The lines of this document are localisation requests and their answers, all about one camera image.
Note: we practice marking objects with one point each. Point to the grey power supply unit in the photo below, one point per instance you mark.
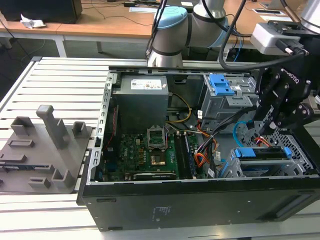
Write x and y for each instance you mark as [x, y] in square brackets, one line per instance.
[142, 105]

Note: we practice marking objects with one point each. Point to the grey parts rack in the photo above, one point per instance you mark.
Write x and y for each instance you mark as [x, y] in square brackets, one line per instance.
[50, 155]

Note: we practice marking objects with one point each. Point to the graphics card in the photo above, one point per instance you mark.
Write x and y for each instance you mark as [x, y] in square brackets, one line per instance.
[155, 175]

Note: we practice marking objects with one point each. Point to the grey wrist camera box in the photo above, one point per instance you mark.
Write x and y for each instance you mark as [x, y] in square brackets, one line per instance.
[272, 37]

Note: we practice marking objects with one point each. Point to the RAM stick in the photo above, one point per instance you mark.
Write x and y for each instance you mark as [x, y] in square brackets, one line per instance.
[25, 166]

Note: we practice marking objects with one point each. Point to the grey metal drive cage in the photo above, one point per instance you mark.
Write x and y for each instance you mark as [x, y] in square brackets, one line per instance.
[225, 105]

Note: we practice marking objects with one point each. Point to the green motherboard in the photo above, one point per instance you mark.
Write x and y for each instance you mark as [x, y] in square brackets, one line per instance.
[140, 152]

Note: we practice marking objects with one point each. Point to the black PC case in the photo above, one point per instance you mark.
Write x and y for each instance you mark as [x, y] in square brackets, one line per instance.
[175, 207]

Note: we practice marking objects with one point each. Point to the black RAM slots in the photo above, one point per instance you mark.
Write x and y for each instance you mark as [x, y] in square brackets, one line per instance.
[185, 155]

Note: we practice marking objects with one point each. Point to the blue drive carrier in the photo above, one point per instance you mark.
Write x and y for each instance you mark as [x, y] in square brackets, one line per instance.
[221, 85]

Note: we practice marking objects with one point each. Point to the metal disk bay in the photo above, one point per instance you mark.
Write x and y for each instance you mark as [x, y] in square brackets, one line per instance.
[250, 167]

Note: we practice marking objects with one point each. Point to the black box on desk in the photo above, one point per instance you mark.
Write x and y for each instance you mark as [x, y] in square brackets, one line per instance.
[40, 10]

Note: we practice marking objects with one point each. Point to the crumpled white paper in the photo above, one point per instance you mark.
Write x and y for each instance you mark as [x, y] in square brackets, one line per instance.
[32, 22]

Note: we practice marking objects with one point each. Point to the CPU socket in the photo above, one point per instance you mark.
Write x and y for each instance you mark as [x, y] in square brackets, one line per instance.
[158, 160]

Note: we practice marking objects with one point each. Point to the hard disk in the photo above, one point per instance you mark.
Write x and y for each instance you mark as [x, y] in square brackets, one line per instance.
[260, 151]

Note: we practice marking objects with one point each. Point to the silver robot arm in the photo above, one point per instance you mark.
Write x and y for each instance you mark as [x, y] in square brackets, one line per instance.
[175, 27]

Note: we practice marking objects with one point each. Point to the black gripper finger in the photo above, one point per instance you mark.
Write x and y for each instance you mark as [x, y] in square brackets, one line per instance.
[266, 105]
[300, 113]

